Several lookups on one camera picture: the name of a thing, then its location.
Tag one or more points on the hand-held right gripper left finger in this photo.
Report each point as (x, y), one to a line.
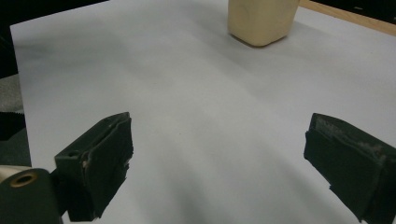
(104, 161)

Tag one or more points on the dark ribbed object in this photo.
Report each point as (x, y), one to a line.
(11, 126)

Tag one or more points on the beige plastic container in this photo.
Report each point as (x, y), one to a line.
(261, 21)

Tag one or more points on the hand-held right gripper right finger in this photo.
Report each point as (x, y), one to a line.
(348, 168)

